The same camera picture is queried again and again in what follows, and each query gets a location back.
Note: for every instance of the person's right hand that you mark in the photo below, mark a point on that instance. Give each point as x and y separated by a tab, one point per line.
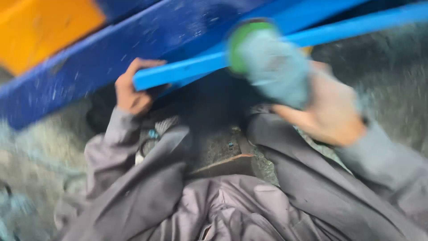
331	110

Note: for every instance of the person's left hand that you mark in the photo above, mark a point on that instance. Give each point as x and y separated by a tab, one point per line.
130	97

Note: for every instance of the person's left fingers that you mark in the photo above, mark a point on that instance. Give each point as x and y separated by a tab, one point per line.
143	63

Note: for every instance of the person's right fingers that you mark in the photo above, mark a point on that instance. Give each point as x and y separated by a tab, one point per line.
291	115

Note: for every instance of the light blue metal bar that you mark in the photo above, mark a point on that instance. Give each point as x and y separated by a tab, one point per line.
187	68

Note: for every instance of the green and grey power tool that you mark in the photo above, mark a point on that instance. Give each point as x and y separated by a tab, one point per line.
274	67

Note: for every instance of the dark blue metal beam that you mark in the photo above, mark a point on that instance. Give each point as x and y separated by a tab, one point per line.
100	60

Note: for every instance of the person's grey shoe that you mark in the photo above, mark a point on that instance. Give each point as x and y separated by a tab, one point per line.
157	134

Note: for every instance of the brown wooden plank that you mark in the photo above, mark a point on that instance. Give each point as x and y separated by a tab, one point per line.
224	164

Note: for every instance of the orange metal panel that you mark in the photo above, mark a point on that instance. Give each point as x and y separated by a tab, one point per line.
43	30

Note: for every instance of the person's grey work trousers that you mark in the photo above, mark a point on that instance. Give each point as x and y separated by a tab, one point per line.
234	207

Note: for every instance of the blue metal frame bar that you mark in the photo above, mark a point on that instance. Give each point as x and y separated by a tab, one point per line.
301	16

